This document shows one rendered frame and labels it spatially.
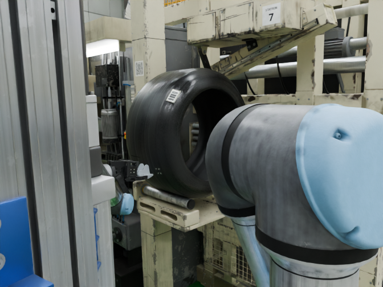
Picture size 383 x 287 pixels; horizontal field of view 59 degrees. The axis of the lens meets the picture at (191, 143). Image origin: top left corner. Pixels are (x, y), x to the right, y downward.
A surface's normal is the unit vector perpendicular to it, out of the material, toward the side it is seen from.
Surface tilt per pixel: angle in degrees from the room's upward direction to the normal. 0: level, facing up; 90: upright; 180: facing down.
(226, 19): 90
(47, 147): 90
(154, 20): 90
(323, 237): 90
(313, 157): 67
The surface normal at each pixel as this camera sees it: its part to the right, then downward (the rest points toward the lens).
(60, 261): 0.83, 0.07
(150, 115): -0.70, -0.23
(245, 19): -0.73, 0.11
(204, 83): 0.63, -0.08
